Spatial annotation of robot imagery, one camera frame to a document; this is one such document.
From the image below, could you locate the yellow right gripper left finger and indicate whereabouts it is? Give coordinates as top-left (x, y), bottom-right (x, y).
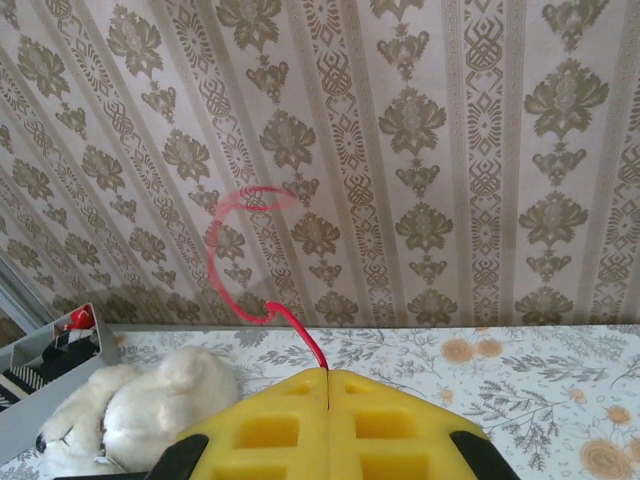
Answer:
top-left (148, 368), bottom-right (329, 480)

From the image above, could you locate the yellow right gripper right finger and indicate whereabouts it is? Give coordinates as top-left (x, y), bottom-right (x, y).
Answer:
top-left (327, 368), bottom-right (509, 480)

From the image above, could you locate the red cable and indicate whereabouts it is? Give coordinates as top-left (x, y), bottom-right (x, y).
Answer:
top-left (205, 185), bottom-right (330, 372)

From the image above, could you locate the white plush toy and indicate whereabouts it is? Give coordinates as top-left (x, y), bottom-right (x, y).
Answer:
top-left (34, 346), bottom-right (242, 474)

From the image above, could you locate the grey compartment organizer tray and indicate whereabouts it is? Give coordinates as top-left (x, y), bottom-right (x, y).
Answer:
top-left (0, 302), bottom-right (121, 416)

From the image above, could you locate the aluminium left frame post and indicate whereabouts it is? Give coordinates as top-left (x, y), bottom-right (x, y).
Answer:
top-left (0, 259), bottom-right (56, 346)

